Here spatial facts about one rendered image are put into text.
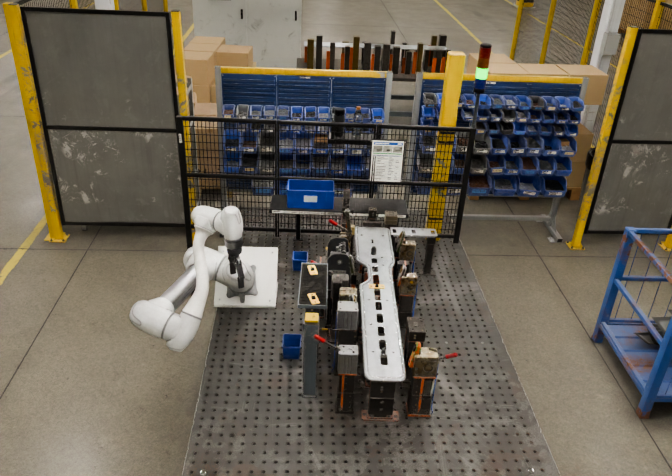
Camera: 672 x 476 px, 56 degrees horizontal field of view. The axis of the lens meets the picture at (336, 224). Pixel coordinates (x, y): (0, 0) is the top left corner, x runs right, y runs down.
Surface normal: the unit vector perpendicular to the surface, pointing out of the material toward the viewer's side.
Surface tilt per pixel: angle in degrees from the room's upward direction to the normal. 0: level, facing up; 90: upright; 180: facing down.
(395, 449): 0
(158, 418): 0
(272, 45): 90
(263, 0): 90
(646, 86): 91
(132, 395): 0
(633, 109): 91
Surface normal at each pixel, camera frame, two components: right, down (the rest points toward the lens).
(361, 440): 0.04, -0.87
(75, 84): 0.00, 0.49
